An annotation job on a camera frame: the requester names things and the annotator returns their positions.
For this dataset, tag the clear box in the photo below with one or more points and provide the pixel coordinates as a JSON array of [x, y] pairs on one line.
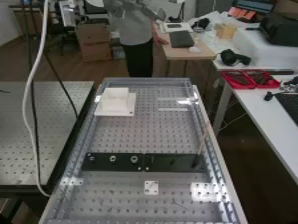
[[146, 133]]

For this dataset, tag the small white square plate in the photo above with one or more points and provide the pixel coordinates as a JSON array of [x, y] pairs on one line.
[[150, 187]]

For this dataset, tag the black keyboard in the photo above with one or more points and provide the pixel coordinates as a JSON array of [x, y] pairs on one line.
[[288, 105]]

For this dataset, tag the white desk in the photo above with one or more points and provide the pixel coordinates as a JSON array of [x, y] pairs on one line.
[[266, 126], [266, 55]]

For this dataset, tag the small white box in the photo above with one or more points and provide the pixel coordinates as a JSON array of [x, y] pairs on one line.
[[115, 100]]

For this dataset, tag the wooden desk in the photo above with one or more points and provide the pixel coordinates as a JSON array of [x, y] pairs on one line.
[[186, 60]]

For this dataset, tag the black headphones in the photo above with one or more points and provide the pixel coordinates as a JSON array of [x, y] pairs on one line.
[[233, 56]]

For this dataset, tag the person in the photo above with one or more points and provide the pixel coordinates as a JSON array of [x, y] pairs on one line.
[[133, 30]]

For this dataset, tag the red tray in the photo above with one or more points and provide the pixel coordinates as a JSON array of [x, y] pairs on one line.
[[264, 78], [238, 80]]

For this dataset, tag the yellowish clear container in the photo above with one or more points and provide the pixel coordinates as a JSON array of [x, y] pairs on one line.
[[226, 31]]

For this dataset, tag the cardboard box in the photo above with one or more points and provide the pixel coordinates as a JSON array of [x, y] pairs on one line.
[[93, 41]]

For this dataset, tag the black plate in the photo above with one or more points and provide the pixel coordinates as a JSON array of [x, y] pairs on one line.
[[123, 162]]

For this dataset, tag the white mouse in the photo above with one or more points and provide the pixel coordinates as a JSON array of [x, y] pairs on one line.
[[194, 49]]

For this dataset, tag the black case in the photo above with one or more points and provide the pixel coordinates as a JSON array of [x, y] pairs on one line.
[[280, 30]]

